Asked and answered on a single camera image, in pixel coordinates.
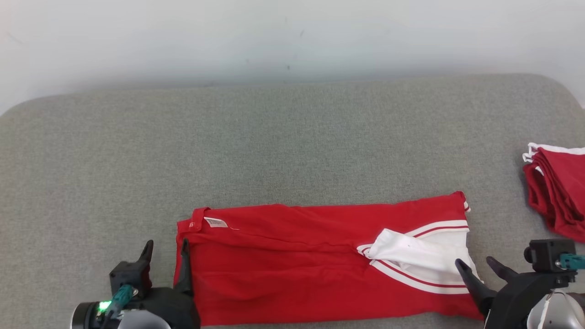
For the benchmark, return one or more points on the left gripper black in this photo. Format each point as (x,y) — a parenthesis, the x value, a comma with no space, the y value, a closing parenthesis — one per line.
(176,310)

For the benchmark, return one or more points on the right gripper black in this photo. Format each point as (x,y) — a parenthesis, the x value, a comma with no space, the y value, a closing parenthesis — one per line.
(512,301)

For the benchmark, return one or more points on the red white shorts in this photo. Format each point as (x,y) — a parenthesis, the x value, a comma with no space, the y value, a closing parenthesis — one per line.
(562,192)

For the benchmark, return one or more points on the red white basketball jersey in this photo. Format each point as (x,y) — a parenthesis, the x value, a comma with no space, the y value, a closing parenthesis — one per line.
(283,265)

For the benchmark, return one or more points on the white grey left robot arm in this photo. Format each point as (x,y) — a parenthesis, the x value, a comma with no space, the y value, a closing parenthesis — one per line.
(141,322)

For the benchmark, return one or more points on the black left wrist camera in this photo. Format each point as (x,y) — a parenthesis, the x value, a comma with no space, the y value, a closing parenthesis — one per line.
(130,276)

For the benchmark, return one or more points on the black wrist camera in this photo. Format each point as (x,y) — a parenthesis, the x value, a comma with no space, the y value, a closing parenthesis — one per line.
(546,256)
(130,276)

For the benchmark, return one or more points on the teal left camera connector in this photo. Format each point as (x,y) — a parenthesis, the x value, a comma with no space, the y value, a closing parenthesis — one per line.
(121,297)

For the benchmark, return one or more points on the teal camera connector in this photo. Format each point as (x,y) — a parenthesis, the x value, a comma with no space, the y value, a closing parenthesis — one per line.
(121,297)
(571,261)

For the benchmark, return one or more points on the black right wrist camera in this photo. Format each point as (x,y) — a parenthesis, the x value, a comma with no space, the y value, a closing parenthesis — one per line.
(546,256)

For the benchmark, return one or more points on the teal right camera connector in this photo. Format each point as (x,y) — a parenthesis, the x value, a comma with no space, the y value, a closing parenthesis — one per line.
(571,261)

